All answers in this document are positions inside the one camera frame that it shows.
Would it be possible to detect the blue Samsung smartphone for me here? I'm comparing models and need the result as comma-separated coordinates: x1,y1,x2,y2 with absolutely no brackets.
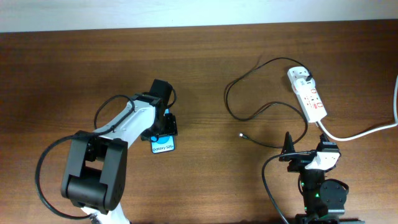
150,108,176,155

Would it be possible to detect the black charging cable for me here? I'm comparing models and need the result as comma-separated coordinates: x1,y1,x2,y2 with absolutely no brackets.
224,57,313,149

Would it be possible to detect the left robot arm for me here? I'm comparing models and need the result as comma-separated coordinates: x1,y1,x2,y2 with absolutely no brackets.
61,79,178,223

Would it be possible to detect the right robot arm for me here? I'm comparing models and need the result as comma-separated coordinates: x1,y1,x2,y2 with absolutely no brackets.
279,133,363,224

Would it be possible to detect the white charger adapter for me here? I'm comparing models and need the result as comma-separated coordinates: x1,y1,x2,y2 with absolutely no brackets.
292,77,315,94

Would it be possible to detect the white power strip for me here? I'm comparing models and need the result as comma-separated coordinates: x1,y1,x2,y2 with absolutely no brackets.
287,67,327,123

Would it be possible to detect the white power strip cord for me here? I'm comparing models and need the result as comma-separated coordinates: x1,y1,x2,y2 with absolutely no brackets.
315,74,398,142

